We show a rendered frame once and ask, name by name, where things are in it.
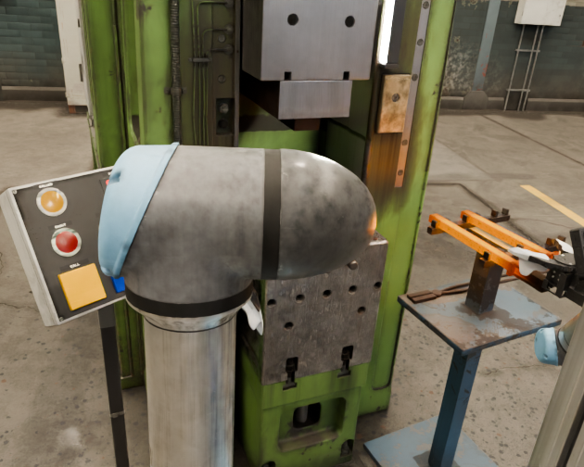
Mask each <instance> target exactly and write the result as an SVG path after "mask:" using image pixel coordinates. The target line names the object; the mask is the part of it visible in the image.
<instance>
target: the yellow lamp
mask: <svg viewBox="0 0 584 467"><path fill-rule="evenodd" d="M41 205H42V207H43V208H44V209H45V210H46V211H48V212H53V213H54V212H58V211H60V210H61V209H62V208H63V205H64V201H63V198H62V196H61V195H60V194H59V193H57V192H55V191H47V192H45V193H43V194H42V196H41Z"/></svg>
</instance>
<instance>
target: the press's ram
mask: <svg viewBox="0 0 584 467"><path fill-rule="evenodd" d="M377 9H378V0H241V13H240V69H241V70H243V71H245V72H246V73H248V74H250V75H252V76H253V77H255V78H257V79H259V80H260V81H283V80H284V79H285V78H286V79H288V80H290V81H342V80H343V78H344V79H346V80H369V79H370V71H371V63H372V55H373V47H374V39H375V24H376V16H377Z"/></svg>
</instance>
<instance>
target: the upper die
mask: <svg viewBox="0 0 584 467"><path fill-rule="evenodd" d="M351 87H352V80H346V79H344V78H343V80H342V81H290V80H288V79H286V78H285V79H284V80H283V81H260V80H259V79H257V78H255V77H253V76H252V75H250V74H248V73H246V72H245V71H243V70H240V72H239V93H241V94H242V95H244V96H245V97H247V98H248V99H250V100H251V101H253V102H254V103H255V104H257V105H258V106H260V107H261V108H263V109H264V110H266V111H267V112H269V113H270V114H271V115H273V116H274V117H276V118H277V119H279V120H292V119H316V118H341V117H348V116H349V105H350V97H351Z"/></svg>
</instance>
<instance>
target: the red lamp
mask: <svg viewBox="0 0 584 467"><path fill-rule="evenodd" d="M56 246H57V248H58V250H60V251H61V252H64V253H70V252H73V251H74V250H75V249H76V248H77V246H78V239H77V237H76V235H75V234H74V233H72V232H68V231H65V232H61V233H59V234H58V235H57V237H56Z"/></svg>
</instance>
